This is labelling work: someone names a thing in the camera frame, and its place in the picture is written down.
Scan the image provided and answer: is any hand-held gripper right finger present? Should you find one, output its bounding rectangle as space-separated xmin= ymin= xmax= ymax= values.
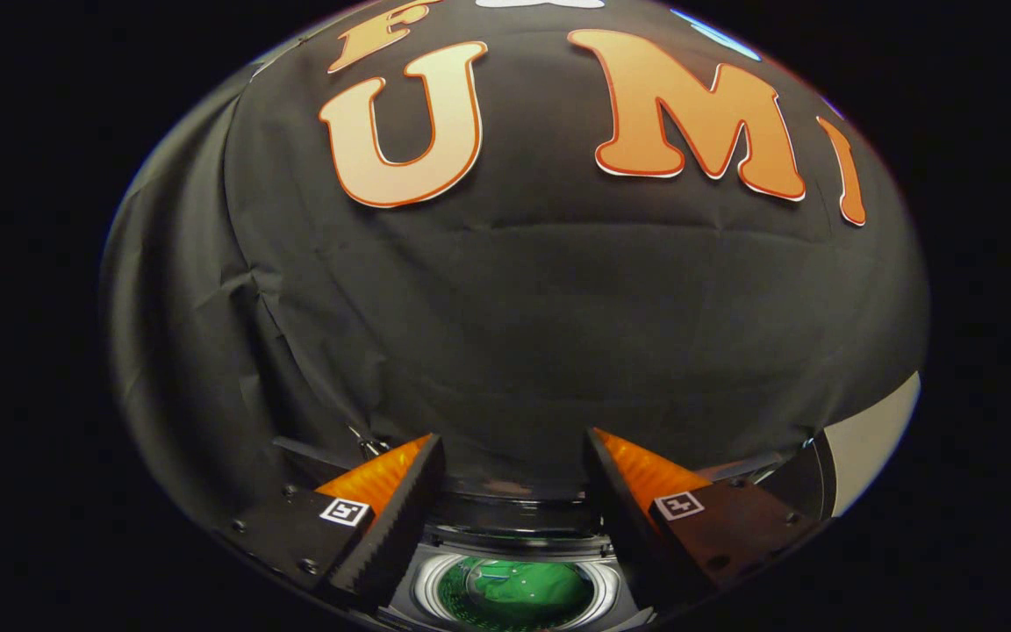
xmin=584 ymin=427 xmax=822 ymax=615

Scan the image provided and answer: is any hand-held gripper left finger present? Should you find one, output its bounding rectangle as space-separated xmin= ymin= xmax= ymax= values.
xmin=216 ymin=433 xmax=447 ymax=615

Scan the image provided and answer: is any black washing machine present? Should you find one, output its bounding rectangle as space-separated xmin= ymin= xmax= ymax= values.
xmin=273 ymin=430 xmax=835 ymax=632

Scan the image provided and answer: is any green polo shirt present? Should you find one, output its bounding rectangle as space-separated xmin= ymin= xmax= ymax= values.
xmin=440 ymin=559 xmax=594 ymax=628

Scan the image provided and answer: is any black backdrop cloth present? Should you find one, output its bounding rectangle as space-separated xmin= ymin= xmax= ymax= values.
xmin=102 ymin=0 xmax=929 ymax=528

